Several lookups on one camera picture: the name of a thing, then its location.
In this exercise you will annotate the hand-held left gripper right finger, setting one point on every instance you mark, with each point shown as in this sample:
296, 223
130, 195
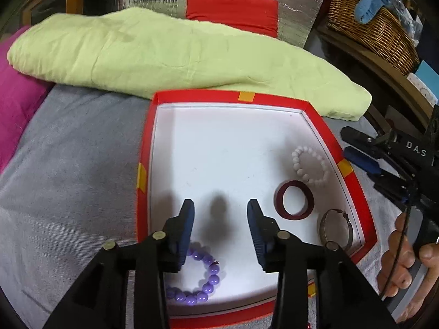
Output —
256, 233

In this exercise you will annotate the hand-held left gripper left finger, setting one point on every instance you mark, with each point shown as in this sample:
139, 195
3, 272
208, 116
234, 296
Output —
187, 226

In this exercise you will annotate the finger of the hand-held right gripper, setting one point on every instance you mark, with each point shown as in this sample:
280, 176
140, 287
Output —
356, 135
360, 159

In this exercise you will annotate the red and white tray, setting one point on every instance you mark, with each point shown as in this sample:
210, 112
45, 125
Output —
223, 150

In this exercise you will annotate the person's right hand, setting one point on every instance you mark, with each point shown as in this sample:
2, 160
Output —
408, 257

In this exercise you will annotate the dark red bangle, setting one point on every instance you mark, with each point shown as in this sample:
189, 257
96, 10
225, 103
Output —
295, 214

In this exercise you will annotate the metal bangle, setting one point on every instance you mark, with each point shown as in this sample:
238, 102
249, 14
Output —
323, 229

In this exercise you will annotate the white paper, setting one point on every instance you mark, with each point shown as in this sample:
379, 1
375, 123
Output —
425, 92

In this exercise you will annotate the wooden table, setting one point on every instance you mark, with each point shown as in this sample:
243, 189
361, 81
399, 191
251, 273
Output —
360, 54

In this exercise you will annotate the blue card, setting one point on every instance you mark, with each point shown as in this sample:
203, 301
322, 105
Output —
424, 71

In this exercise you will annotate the wicker basket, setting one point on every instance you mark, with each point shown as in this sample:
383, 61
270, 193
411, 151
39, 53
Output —
384, 34

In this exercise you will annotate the grey blanket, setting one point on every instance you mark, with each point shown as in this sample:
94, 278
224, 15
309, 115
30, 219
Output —
85, 178

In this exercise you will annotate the blue cloth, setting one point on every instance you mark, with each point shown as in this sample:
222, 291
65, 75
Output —
370, 3

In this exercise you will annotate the silver foil bag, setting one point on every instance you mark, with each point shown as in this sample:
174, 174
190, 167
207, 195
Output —
301, 7

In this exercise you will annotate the orange-red cloth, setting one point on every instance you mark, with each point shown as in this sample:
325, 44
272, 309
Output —
233, 12

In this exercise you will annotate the yellow-green blanket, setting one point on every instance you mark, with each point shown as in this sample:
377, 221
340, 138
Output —
154, 51

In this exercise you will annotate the magenta pillow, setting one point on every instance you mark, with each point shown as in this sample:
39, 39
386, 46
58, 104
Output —
17, 102

